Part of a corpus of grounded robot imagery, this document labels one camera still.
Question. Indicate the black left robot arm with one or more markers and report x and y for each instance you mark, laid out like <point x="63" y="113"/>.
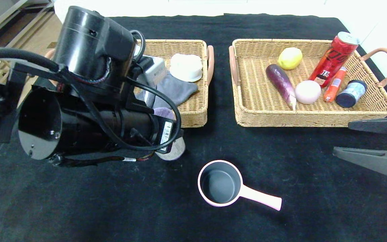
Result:
<point x="86" y="43"/>

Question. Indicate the red cola can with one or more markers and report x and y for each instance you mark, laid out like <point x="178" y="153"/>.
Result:
<point x="334" y="57"/>

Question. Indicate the small can dark blue lid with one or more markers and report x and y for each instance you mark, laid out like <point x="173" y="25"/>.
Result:
<point x="351" y="94"/>

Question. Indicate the purple garbage bag roll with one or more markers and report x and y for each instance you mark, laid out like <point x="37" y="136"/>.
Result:
<point x="178" y="151"/>

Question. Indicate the grey microfibre towel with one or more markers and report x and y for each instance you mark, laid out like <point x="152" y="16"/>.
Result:
<point x="180" y="89"/>

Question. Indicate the purple eggplant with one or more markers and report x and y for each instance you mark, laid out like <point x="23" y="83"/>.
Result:
<point x="281" y="84"/>

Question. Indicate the pale pink round fruit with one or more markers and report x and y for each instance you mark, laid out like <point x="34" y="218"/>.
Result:
<point x="307" y="92"/>

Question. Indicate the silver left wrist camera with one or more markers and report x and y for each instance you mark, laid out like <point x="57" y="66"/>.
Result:
<point x="153" y="72"/>

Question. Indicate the orange sausage stick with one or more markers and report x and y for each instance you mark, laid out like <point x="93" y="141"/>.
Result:
<point x="334" y="88"/>

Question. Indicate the pink toy saucepan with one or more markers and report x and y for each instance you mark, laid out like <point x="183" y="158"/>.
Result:
<point x="207" y="198"/>

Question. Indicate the white table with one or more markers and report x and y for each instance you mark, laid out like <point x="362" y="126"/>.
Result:
<point x="213" y="8"/>

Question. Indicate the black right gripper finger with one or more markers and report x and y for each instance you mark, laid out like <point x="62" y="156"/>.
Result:
<point x="381" y="127"/>
<point x="378" y="161"/>

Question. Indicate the yellow lemon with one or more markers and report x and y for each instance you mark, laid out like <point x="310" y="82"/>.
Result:
<point x="289" y="58"/>

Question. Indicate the wooden shelf unit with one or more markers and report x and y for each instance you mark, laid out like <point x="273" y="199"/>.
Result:
<point x="15" y="27"/>

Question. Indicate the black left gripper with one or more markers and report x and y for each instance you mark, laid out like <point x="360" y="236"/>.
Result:
<point x="166" y="133"/>

